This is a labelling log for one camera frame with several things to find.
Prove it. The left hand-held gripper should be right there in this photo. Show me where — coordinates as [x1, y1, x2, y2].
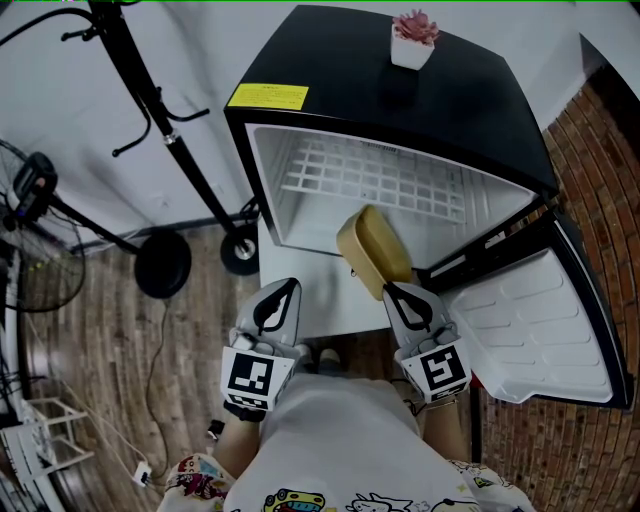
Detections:
[219, 278, 304, 412]

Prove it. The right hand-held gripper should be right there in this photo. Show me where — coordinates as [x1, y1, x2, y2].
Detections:
[381, 282, 473, 404]

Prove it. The tan lidded container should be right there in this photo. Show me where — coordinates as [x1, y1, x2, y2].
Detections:
[335, 203, 414, 301]

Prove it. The black mini fridge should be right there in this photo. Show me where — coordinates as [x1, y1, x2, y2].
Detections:
[223, 4, 560, 281]

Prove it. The person's right forearm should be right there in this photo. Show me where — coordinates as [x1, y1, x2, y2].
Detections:
[422, 394, 475, 465]

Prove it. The person's left forearm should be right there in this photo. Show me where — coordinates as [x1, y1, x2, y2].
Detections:
[212, 409, 265, 482]

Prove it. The black fridge door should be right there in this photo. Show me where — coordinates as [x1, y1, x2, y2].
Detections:
[417, 207, 634, 411]

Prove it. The black floor fan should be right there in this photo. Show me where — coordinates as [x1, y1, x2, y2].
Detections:
[0, 139, 194, 315]

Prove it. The white cartoon print shirt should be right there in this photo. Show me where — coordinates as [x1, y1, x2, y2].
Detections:
[163, 372, 537, 512]

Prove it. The yellow warning sticker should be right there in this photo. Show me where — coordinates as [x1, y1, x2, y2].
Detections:
[227, 83, 310, 112]

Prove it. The black coat rack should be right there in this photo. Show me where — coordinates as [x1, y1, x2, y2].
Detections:
[0, 0, 262, 277]

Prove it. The white metal rack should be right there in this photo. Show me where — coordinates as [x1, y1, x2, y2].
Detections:
[0, 396, 97, 501]

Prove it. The pink succulent in white pot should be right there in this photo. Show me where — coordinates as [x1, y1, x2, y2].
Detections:
[389, 8, 441, 71]

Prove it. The black wrist strap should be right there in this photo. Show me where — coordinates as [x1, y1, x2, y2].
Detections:
[222, 399, 268, 424]

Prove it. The dark floor cable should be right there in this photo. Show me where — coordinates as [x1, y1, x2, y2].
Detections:
[143, 298, 172, 482]

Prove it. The white wire fridge shelf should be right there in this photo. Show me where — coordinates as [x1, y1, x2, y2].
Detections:
[279, 137, 469, 225]

